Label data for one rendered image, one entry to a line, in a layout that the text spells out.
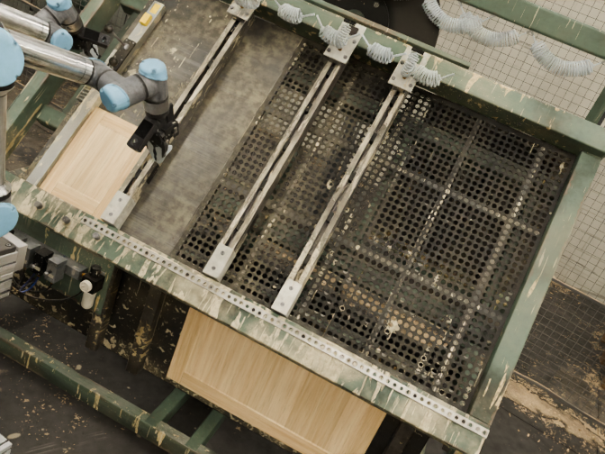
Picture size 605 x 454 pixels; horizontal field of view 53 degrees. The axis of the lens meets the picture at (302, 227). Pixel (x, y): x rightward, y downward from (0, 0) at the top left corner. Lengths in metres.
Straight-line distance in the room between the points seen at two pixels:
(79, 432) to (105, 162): 1.14
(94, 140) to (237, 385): 1.17
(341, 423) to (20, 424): 1.31
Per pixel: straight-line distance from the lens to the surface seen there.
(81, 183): 2.55
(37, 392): 2.98
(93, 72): 1.82
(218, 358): 2.62
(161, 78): 1.78
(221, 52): 2.61
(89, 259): 2.43
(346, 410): 2.52
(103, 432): 2.86
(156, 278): 2.29
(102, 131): 2.61
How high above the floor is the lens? 2.05
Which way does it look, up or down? 23 degrees down
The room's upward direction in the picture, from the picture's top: 22 degrees clockwise
